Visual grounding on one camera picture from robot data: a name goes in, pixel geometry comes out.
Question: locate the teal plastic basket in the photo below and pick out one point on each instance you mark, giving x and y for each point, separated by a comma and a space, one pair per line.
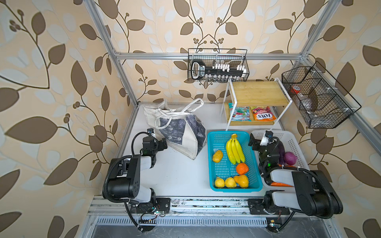
216, 140

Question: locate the black tool set in basket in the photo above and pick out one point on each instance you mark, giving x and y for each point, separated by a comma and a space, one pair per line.
213, 71

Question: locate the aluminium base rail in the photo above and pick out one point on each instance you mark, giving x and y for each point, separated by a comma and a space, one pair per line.
190, 211

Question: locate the purple eggplant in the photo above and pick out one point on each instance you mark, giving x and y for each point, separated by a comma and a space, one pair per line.
281, 154

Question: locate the purple onion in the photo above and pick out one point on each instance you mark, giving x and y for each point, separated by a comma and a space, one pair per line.
290, 158

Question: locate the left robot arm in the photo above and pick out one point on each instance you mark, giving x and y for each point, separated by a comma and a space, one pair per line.
122, 181

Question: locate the black wire basket wall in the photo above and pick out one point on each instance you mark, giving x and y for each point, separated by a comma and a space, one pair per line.
225, 56
332, 102

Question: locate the teal candy bag lower shelf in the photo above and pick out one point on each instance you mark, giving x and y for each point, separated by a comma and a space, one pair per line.
241, 114

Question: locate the yellow pear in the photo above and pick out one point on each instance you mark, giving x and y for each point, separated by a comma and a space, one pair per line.
242, 181

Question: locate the white wire shelf rack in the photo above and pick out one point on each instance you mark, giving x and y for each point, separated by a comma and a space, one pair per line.
255, 93

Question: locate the plastic bottle red cap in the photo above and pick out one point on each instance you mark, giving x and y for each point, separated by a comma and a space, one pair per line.
304, 102

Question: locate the yellow mango fruit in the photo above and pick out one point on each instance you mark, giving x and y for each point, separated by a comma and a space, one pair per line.
217, 157

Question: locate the orange fruit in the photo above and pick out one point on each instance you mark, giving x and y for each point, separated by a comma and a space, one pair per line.
242, 168

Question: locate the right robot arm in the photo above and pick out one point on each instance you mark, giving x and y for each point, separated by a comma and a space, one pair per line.
312, 192

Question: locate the orange carrot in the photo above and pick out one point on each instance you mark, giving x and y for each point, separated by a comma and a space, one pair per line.
280, 184

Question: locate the white fabric grocery bag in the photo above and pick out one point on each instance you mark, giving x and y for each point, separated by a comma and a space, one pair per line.
182, 129

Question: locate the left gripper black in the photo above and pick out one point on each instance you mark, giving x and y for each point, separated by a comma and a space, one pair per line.
159, 144

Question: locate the black wire basket right wall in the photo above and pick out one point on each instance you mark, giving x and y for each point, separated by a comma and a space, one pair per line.
332, 102

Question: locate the black wire basket back wall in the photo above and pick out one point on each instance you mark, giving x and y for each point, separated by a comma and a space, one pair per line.
225, 56

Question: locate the white plastic basket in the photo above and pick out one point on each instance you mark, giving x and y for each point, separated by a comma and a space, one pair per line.
291, 145

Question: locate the red Fox's candy bag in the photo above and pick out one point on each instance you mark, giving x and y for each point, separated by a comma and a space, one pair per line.
263, 114

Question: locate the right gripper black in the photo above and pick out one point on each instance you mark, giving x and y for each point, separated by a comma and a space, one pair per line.
257, 143

